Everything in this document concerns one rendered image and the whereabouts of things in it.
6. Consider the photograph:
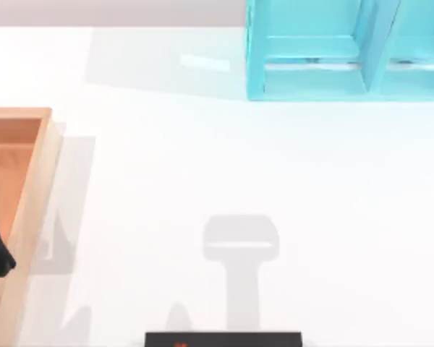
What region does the shallow salmon-coloured box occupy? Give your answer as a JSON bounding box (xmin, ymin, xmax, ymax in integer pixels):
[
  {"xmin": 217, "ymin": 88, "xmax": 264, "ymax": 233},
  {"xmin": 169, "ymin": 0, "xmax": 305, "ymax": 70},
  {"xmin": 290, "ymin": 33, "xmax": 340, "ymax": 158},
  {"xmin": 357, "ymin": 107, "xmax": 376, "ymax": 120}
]
[{"xmin": 0, "ymin": 107, "xmax": 64, "ymax": 347}]

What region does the black book with red print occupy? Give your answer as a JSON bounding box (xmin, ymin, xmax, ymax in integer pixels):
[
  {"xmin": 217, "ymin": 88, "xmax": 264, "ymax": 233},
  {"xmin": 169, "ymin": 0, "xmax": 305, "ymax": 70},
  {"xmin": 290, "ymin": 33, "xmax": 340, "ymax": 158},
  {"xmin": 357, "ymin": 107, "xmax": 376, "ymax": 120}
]
[{"xmin": 145, "ymin": 330, "xmax": 304, "ymax": 347}]

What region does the light blue rack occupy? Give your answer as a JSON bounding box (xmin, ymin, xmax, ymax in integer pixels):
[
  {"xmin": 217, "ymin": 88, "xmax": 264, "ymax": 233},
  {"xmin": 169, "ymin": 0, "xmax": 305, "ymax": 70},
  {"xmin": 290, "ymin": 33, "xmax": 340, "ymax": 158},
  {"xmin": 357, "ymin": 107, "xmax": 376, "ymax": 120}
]
[{"xmin": 244, "ymin": 0, "xmax": 434, "ymax": 102}]

